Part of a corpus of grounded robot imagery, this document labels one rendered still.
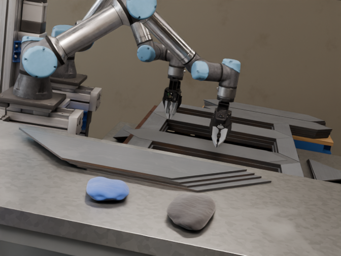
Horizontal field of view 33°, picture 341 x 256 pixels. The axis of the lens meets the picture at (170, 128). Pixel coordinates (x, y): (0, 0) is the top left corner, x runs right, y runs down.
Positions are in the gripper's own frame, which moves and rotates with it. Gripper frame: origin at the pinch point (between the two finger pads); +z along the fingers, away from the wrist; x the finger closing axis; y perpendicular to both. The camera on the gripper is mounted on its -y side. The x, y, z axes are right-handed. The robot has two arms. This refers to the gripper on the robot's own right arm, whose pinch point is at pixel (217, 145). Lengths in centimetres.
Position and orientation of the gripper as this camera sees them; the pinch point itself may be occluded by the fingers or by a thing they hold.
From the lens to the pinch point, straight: 237.4
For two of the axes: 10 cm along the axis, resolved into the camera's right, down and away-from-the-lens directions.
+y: 1.4, -2.3, 9.6
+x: -9.8, -1.8, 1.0
